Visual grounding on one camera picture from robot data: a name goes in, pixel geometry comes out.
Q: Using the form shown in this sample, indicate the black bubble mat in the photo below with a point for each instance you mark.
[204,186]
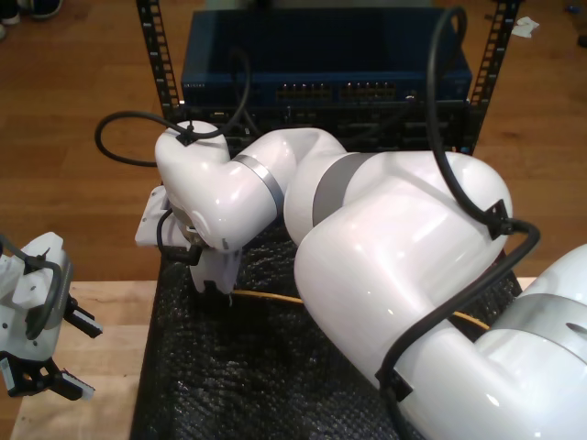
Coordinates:
[229,366]

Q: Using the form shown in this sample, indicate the black rack server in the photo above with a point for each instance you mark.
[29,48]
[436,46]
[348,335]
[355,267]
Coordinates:
[367,124]

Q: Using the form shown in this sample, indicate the person's dark shoe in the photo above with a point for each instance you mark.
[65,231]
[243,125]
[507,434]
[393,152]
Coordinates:
[46,7]

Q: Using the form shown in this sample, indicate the crumpled white paper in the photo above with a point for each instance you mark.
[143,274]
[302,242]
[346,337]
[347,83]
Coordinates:
[525,27]

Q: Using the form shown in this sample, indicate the small dark object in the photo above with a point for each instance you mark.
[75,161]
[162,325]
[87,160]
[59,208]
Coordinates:
[582,40]

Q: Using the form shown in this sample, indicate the black perforated rack post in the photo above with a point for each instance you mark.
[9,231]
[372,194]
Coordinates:
[153,46]
[497,46]

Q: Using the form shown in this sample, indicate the blue network switch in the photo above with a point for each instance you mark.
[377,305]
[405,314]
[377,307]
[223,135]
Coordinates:
[321,46]

